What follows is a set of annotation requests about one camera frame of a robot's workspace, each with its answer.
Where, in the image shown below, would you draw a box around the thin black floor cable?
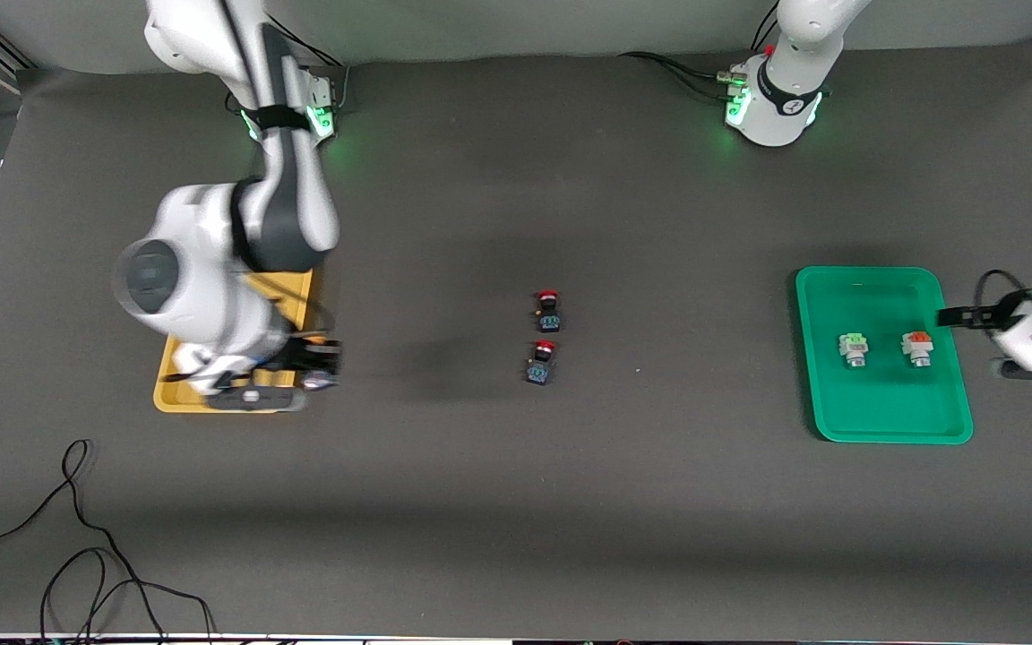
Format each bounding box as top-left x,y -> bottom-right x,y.
39,546 -> 217,645
0,439 -> 168,645

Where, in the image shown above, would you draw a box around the green plastic tray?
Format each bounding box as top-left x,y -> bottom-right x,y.
794,265 -> 974,445

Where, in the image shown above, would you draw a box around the black left arm base cables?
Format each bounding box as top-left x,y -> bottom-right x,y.
619,51 -> 745,101

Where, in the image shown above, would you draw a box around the yellow plastic tray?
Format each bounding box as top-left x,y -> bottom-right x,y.
153,269 -> 314,415

